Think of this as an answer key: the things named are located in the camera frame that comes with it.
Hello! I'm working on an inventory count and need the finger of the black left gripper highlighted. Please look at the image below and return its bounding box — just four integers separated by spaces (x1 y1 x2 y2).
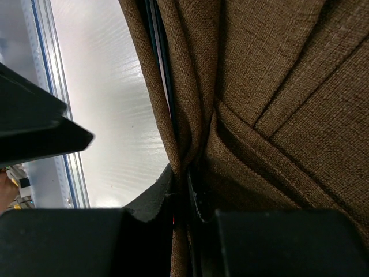
1 65 94 167

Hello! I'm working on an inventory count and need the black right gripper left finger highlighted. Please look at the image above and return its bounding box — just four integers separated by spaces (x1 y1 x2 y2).
1 167 174 276

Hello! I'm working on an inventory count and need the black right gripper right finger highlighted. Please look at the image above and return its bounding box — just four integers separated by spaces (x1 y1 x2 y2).
187 169 368 276

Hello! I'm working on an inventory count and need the brown cloth napkin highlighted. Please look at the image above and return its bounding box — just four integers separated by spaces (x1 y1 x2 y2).
120 1 368 276

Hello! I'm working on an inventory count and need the aluminium frame rail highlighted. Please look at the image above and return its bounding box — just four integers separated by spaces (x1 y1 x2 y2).
20 0 91 209

